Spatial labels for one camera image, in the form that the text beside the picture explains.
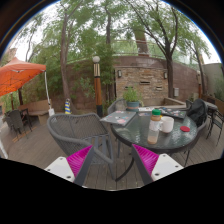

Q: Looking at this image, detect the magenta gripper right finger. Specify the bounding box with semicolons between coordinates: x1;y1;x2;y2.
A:
132;144;182;182

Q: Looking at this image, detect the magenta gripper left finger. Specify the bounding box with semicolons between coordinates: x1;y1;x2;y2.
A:
46;145;93;183

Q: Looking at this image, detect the clear bottle green cap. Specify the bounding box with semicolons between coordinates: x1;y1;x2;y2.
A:
147;109;161;144

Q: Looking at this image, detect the grey wicker chair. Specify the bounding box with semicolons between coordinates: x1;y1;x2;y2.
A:
47;113;114;177

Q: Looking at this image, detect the round glass patio table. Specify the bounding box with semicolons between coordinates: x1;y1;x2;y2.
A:
111;112;198;155

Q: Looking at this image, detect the white mug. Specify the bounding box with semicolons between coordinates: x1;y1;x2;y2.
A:
160;116;174;133

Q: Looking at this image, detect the red round coaster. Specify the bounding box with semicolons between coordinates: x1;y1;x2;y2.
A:
180;126;190;132

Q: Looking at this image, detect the dark board with stickers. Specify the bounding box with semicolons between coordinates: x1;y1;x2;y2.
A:
159;107;186;119

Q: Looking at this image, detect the grey stickered laptop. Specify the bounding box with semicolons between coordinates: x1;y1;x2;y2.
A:
101;110;136;126

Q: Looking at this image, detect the yellow blue striped cone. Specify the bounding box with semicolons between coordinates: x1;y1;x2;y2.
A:
65;98;71;114

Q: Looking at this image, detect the wooden bench planter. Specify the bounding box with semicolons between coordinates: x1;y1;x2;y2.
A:
18;100;49;125

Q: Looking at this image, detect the grey chair behind table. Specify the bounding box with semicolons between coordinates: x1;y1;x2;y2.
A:
107;99;126;114

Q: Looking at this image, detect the dark wicker chair left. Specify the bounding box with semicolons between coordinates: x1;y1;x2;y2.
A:
5;110;32;135

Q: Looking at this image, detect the potted green plant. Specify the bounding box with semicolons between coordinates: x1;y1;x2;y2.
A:
123;87;141;112

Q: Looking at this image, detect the black backpack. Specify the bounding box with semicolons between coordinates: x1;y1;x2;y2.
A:
187;99;208;127

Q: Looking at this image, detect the black chair far right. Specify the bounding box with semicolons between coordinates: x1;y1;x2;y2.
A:
207;110;224;136

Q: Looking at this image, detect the orange patio umbrella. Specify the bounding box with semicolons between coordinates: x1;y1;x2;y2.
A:
0;57;46;96

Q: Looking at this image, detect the wooden globe lamp post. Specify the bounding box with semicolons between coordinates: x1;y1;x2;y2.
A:
92;56;103;117

